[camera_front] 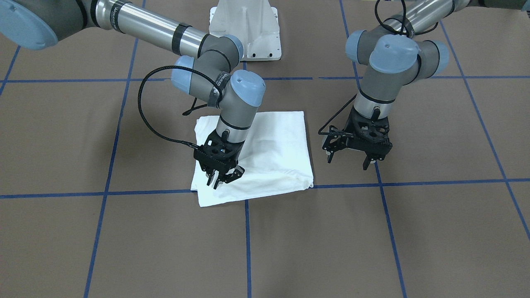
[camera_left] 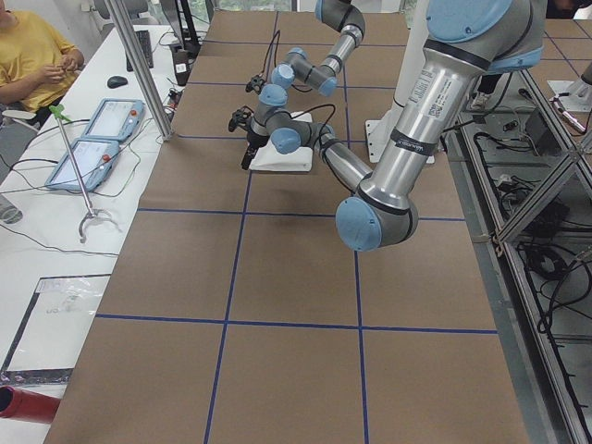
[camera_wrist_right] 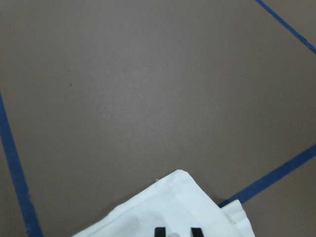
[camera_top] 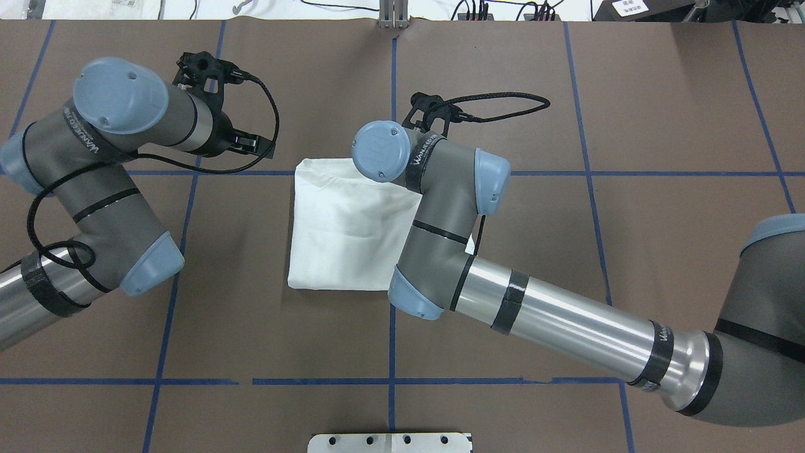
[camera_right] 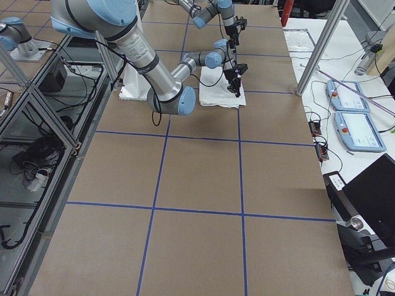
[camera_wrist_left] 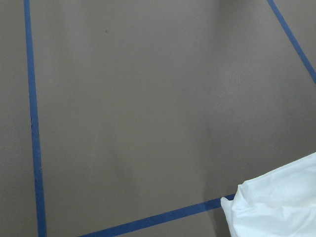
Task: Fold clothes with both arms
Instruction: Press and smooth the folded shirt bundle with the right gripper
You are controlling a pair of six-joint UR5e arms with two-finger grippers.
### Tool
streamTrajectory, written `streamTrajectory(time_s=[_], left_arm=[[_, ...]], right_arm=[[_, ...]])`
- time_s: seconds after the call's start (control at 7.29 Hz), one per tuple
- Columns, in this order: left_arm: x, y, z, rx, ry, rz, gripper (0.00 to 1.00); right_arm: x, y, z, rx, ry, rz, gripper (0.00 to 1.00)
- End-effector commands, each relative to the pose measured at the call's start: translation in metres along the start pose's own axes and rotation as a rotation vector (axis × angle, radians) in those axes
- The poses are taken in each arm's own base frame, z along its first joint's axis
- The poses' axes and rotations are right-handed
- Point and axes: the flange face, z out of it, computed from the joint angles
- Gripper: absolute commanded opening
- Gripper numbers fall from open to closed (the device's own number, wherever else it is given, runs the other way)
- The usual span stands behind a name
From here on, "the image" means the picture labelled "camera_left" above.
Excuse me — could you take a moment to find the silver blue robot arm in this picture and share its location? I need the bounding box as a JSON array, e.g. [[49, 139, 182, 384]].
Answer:
[[228, 1, 547, 252], [269, 1, 366, 97]]

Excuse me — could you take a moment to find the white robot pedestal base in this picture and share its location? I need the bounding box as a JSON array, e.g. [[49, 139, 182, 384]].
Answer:
[[365, 0, 429, 164]]

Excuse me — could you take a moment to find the black computer mouse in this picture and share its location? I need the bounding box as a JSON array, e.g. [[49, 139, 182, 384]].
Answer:
[[106, 76, 129, 89]]

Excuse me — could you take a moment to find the blue teach pendant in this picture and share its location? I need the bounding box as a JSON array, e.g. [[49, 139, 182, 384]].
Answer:
[[45, 138, 119, 191], [83, 98, 144, 142]]

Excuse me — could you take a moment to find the person in yellow shirt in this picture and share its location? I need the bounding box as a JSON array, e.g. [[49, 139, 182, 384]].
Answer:
[[1, 6, 84, 125]]

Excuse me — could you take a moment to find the reacher grabber stick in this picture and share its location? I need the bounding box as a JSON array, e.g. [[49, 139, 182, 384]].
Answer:
[[49, 105, 117, 244]]

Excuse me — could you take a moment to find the black keyboard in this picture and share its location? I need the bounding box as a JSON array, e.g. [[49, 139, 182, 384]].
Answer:
[[135, 30, 154, 69]]

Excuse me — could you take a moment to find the red fire extinguisher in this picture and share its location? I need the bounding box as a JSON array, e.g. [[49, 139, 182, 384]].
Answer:
[[1, 386, 61, 424]]

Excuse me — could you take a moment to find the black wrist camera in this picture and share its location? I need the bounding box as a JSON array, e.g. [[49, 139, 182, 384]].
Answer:
[[228, 105, 253, 132], [245, 75, 266, 95]]

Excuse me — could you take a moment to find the aluminium frame post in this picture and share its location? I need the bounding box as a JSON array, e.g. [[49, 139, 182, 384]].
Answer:
[[105, 0, 173, 142]]

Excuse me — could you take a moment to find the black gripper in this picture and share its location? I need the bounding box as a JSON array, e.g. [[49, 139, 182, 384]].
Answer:
[[240, 120, 269, 169]]

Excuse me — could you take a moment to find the upper blue teach pendant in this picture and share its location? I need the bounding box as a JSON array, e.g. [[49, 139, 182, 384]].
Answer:
[[83, 98, 144, 142]]

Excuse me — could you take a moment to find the lower blue teach pendant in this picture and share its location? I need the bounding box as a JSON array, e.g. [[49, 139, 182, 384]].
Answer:
[[45, 138, 119, 191]]

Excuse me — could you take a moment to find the clear plastic document sleeve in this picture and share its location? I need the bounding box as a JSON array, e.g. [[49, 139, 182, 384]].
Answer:
[[1, 274, 110, 386]]

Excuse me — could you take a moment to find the white long-sleeve printed shirt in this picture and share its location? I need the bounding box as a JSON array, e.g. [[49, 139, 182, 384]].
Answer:
[[245, 112, 313, 172]]

